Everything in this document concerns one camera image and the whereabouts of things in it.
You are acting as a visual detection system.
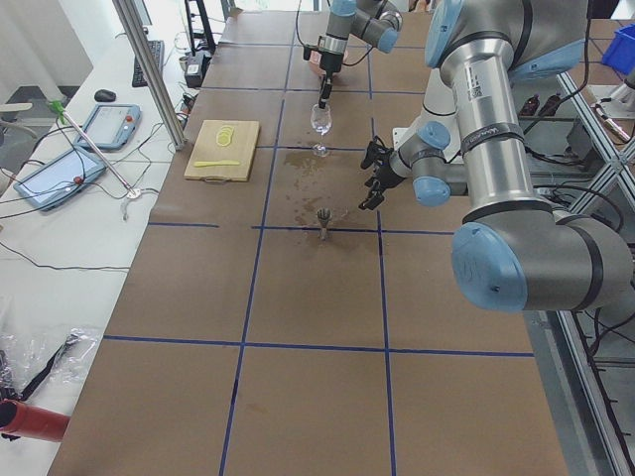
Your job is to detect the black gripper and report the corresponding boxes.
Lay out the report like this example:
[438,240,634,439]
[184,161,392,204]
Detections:
[317,50,345,109]
[358,138,397,209]

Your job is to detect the steel double jigger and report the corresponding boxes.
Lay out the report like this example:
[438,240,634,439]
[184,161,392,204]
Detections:
[317,207,332,241]

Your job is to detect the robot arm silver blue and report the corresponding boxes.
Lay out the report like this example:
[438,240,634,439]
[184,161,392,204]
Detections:
[363,1,633,312]
[315,0,403,109]

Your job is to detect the clear wine glass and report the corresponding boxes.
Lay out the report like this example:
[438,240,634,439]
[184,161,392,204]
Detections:
[311,103,332,157]

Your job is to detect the pink bowl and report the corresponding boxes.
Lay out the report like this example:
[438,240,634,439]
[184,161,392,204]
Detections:
[309,50,348,80]

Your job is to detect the yellow plastic knife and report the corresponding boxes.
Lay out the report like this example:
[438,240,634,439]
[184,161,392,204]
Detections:
[193,160,241,168]

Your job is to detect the black box device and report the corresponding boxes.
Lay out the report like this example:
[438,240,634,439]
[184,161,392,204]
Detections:
[184,51,212,88]

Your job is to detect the bamboo cutting board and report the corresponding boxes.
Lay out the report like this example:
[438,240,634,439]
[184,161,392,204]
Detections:
[184,120,260,182]

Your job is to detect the black keyboard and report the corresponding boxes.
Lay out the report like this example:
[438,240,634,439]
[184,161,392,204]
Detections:
[131,39,166,88]

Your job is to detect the far teach pendant tablet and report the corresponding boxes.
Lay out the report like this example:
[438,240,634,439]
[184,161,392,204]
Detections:
[81,104,142,151]

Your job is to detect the teach pendant tablet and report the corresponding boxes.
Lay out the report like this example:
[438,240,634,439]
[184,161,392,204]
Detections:
[13,148,106,211]
[81,104,142,151]

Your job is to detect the black computer mouse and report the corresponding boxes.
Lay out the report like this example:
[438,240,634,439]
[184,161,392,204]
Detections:
[94,89,117,102]

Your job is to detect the metal rod green tip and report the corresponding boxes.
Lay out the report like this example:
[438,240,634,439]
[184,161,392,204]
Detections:
[49,100,142,199]

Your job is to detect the blue storage bin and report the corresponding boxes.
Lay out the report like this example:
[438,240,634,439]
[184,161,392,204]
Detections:
[601,24,634,73]

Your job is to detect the near teach pendant tablet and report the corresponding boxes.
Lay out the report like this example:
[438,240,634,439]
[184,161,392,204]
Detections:
[13,148,106,211]

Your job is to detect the clear plastic bag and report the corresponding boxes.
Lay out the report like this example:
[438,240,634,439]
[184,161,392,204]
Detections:
[1,325,102,402]

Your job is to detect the red thermos bottle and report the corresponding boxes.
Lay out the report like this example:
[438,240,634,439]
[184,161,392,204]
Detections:
[1,400,70,442]

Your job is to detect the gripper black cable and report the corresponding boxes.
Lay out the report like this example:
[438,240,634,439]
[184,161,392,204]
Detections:
[341,42,373,68]

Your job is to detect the aluminium frame post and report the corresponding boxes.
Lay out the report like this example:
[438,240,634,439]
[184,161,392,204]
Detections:
[112,0,186,151]

